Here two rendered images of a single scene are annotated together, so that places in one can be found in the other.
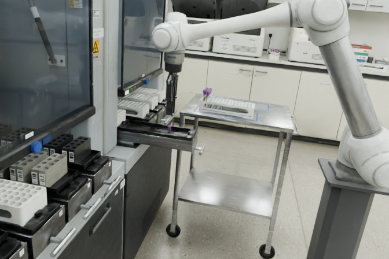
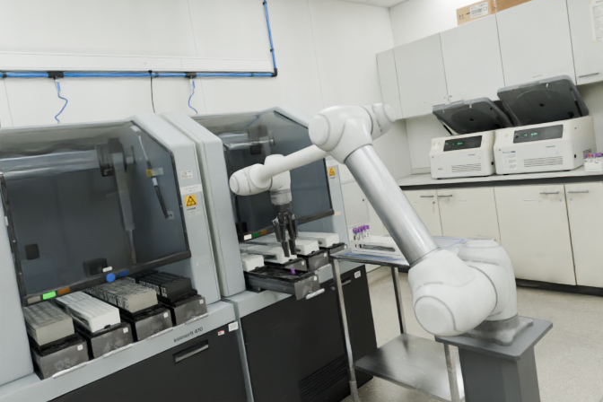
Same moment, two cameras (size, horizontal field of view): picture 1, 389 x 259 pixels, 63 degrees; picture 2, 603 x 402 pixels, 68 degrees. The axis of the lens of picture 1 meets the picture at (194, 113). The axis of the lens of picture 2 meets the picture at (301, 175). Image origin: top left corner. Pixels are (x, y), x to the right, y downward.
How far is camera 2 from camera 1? 1.21 m
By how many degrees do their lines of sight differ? 42
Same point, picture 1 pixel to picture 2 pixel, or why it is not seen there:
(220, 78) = (516, 211)
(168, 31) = (235, 177)
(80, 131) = (188, 273)
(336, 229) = not seen: outside the picture
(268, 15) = not seen: hidden behind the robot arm
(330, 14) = (318, 134)
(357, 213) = (494, 389)
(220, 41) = (503, 158)
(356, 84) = (380, 200)
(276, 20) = not seen: hidden behind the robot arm
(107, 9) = (205, 168)
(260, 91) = (587, 222)
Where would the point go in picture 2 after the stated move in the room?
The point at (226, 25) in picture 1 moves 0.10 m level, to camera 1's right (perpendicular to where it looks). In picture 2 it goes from (289, 160) to (310, 157)
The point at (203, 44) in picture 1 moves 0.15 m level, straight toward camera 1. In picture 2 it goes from (481, 166) to (475, 168)
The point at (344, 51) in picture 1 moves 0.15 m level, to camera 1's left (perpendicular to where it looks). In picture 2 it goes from (358, 166) to (318, 170)
